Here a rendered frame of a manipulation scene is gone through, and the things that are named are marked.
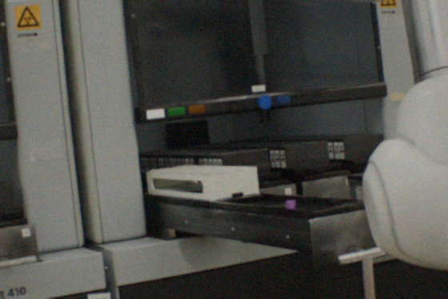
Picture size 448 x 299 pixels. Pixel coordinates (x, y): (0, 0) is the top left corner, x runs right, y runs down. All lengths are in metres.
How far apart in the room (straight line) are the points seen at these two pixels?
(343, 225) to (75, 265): 0.57
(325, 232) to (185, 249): 0.51
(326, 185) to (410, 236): 1.01
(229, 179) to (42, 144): 0.37
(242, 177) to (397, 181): 0.75
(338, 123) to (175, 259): 0.70
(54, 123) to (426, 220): 1.01
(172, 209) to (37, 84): 0.35
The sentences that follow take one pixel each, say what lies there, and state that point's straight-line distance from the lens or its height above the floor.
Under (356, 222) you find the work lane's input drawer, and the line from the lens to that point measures 1.44.
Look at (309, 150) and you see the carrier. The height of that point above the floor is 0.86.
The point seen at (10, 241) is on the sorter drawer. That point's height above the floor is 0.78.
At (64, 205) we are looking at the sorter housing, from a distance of 1.86.
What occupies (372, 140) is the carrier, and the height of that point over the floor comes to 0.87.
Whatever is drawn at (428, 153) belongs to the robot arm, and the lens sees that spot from 1.01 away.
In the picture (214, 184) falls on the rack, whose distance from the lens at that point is 1.70.
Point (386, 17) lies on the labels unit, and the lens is 2.24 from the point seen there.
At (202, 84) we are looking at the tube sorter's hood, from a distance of 1.96.
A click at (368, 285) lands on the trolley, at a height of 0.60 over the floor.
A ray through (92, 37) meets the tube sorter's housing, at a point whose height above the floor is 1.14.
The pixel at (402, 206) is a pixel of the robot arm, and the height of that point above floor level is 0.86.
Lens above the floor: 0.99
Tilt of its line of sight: 3 degrees down
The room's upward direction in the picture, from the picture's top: 6 degrees counter-clockwise
